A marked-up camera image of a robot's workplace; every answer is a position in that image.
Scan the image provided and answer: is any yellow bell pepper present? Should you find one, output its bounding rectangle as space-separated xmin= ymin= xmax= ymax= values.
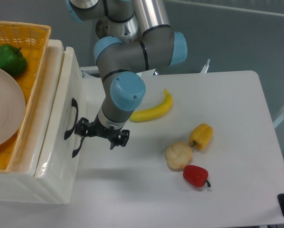
xmin=189 ymin=123 xmax=214 ymax=151

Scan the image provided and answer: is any red bell pepper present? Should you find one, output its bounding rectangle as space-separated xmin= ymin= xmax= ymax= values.
xmin=183 ymin=165 xmax=211 ymax=188

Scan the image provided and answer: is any yellow plastic basket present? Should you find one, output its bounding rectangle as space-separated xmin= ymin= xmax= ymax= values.
xmin=0 ymin=21 xmax=51 ymax=173

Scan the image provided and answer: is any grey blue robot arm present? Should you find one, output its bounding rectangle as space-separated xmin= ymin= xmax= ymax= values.
xmin=64 ymin=0 xmax=188 ymax=147

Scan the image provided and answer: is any beige bread roll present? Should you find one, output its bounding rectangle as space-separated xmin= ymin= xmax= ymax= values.
xmin=165 ymin=141 xmax=193 ymax=171

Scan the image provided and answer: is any white drawer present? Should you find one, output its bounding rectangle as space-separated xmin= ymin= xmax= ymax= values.
xmin=35 ymin=47 xmax=87 ymax=204
xmin=68 ymin=143 xmax=82 ymax=203

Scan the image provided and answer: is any green bell pepper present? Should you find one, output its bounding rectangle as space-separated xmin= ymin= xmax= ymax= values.
xmin=0 ymin=44 xmax=27 ymax=77

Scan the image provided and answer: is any beige round plate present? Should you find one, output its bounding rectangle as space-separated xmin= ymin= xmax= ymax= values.
xmin=0 ymin=69 xmax=26 ymax=145

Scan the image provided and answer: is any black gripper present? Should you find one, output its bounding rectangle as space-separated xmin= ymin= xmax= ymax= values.
xmin=74 ymin=117 xmax=130 ymax=150

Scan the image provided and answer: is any white drawer cabinet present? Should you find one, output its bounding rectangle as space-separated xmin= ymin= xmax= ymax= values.
xmin=0 ymin=39 xmax=64 ymax=205

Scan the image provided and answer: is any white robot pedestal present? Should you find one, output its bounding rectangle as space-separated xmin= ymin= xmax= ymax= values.
xmin=95 ymin=16 xmax=141 ymax=44

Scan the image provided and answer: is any yellow banana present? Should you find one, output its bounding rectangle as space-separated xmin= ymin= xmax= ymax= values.
xmin=129 ymin=88 xmax=173 ymax=123

